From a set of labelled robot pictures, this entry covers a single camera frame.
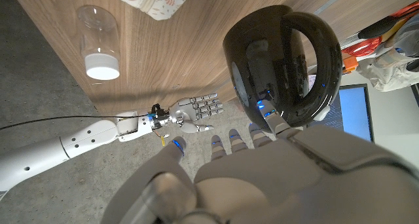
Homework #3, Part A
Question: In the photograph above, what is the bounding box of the black electric kettle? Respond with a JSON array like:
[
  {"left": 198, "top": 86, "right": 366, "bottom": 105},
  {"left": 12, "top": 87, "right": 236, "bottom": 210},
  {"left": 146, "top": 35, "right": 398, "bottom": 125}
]
[{"left": 223, "top": 4, "right": 344, "bottom": 131}]

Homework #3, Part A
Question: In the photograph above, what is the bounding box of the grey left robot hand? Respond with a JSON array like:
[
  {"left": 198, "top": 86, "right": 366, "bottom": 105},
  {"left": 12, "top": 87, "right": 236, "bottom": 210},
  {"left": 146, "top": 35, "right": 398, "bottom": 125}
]
[{"left": 101, "top": 100, "right": 419, "bottom": 224}]

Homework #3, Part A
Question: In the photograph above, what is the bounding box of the black handled tool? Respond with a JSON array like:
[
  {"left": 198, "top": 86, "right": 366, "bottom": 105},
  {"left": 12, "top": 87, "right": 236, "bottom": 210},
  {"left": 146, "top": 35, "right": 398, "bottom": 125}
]
[{"left": 357, "top": 16, "right": 399, "bottom": 40}]

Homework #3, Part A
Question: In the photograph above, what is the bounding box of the clear bottle white cap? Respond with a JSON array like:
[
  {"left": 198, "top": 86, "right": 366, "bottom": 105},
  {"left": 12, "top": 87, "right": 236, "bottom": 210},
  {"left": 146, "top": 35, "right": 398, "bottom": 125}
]
[{"left": 76, "top": 5, "right": 121, "bottom": 81}]

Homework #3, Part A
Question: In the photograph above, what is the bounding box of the orange cube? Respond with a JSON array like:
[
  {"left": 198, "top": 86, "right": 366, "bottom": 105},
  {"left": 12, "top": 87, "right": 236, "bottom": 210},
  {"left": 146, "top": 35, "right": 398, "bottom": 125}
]
[{"left": 341, "top": 55, "right": 359, "bottom": 75}]

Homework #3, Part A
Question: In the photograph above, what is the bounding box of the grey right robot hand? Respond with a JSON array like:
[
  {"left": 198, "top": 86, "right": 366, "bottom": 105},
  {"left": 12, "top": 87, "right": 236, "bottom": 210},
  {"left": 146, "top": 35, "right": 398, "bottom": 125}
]
[{"left": 168, "top": 92, "right": 225, "bottom": 134}]

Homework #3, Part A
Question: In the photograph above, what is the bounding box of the computer monitor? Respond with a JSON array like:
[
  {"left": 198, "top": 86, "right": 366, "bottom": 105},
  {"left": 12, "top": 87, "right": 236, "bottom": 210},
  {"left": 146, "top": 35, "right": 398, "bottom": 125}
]
[{"left": 307, "top": 83, "right": 375, "bottom": 143}]

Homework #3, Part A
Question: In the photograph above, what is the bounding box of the white patterned pen bag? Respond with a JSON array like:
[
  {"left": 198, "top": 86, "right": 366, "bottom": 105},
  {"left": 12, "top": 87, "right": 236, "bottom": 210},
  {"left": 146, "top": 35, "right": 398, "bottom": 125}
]
[{"left": 111, "top": 0, "right": 199, "bottom": 22}]

